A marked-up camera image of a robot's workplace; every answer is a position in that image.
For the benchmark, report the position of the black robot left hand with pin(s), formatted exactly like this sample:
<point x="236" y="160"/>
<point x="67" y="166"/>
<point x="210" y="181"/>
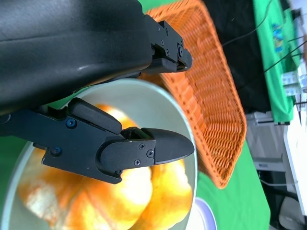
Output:
<point x="60" y="48"/>

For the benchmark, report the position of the grey-green bowl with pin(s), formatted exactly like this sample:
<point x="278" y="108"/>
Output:
<point x="148" y="100"/>

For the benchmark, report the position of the grey drawer cabinet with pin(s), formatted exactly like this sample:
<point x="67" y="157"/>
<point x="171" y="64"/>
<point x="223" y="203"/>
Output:
<point x="263" y="134"/>

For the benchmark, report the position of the orange wicker basket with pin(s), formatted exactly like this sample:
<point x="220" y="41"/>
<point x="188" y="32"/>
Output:
<point x="211" y="95"/>

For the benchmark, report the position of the lavender plate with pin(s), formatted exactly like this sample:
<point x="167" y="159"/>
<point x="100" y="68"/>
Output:
<point x="201" y="218"/>

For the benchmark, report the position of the plain green tablecloth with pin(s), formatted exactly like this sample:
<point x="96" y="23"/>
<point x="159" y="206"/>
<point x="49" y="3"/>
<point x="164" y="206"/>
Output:
<point x="239" y="206"/>

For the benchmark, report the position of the green cloth with blue print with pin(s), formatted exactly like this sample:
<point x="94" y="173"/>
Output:
<point x="275" y="83"/>

